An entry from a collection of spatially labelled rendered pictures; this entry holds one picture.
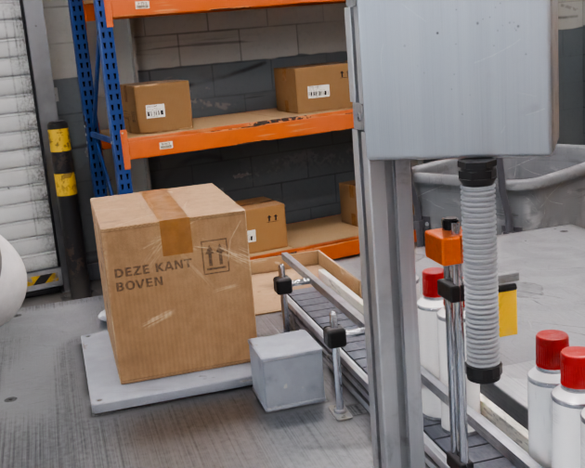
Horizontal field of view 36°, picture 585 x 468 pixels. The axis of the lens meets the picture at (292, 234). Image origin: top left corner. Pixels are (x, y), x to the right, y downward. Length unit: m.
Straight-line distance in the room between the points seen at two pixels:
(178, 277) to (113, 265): 0.11
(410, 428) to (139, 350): 0.66
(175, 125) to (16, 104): 0.95
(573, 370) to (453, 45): 0.33
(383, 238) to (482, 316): 0.13
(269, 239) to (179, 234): 3.51
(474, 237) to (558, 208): 2.72
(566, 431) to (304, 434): 0.52
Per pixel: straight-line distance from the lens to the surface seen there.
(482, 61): 0.81
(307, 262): 2.18
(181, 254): 1.48
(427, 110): 0.82
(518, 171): 4.20
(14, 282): 1.07
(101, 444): 1.39
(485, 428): 1.04
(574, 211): 3.66
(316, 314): 1.68
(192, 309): 1.51
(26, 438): 1.46
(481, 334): 0.84
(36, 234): 5.26
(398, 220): 0.90
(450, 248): 0.91
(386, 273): 0.91
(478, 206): 0.81
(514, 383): 1.36
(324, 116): 4.97
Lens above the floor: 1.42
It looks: 13 degrees down
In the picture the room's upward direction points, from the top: 5 degrees counter-clockwise
